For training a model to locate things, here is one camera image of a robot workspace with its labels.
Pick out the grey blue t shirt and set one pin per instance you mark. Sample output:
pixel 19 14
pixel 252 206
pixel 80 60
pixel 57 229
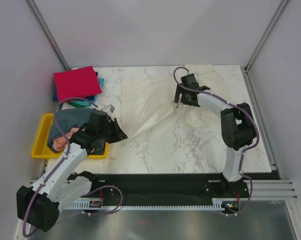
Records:
pixel 67 119

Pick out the aluminium extrusion rail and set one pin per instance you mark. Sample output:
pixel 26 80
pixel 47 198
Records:
pixel 273 190

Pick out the right aluminium frame post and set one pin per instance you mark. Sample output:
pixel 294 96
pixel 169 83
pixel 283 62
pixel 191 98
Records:
pixel 267 32

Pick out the folded magenta t shirt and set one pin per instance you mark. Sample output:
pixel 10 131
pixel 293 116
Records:
pixel 76 83

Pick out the pink t shirt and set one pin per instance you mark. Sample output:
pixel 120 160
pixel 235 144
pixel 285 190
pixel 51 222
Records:
pixel 59 143

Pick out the folded green t shirt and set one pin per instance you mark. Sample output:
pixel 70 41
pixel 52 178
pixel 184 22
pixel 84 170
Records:
pixel 75 105

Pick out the left aluminium frame post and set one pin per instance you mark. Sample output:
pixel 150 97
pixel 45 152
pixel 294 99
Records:
pixel 47 32

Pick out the folded turquoise t shirt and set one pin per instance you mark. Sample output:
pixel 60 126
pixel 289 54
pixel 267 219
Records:
pixel 101 82

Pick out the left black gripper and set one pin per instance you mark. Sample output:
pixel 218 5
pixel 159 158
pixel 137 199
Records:
pixel 119 135

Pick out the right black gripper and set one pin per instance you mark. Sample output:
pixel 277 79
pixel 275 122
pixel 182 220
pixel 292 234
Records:
pixel 180 90

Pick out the white slotted cable duct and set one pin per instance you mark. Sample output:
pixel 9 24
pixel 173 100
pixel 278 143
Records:
pixel 218 204

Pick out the yellow plastic tray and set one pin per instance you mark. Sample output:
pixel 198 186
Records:
pixel 40 149

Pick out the cream white t shirt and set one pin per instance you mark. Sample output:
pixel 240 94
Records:
pixel 146 102

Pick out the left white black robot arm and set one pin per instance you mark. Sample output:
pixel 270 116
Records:
pixel 40 204

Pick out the folded navy blue t shirt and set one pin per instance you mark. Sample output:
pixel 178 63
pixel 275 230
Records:
pixel 56 96

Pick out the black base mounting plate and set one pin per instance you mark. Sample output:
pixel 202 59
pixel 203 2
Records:
pixel 166 189

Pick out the aluminium frame post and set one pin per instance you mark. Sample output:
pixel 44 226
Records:
pixel 267 32
pixel 47 32

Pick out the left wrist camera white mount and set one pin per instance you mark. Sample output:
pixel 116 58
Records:
pixel 109 109

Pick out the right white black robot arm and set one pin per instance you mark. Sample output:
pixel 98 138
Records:
pixel 238 128

